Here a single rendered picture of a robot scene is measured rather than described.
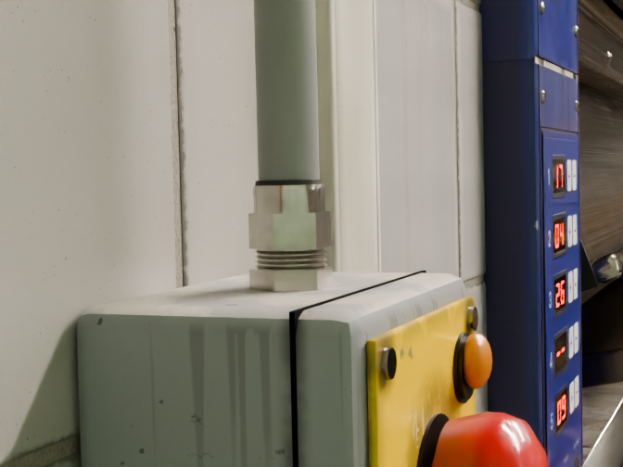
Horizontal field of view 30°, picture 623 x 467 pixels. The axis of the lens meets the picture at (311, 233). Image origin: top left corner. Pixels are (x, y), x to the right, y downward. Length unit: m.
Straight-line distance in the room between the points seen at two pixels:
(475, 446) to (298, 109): 0.09
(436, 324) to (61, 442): 0.09
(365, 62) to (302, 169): 0.13
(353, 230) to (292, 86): 0.11
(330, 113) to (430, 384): 0.12
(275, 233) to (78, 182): 0.05
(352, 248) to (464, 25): 0.26
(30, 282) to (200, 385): 0.04
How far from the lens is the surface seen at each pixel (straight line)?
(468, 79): 0.63
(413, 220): 0.52
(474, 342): 0.31
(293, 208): 0.29
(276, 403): 0.25
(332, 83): 0.38
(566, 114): 0.76
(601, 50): 1.19
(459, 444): 0.28
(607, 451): 1.52
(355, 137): 0.40
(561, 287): 0.73
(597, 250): 0.96
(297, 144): 0.29
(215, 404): 0.25
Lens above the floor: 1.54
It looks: 3 degrees down
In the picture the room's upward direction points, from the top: 1 degrees counter-clockwise
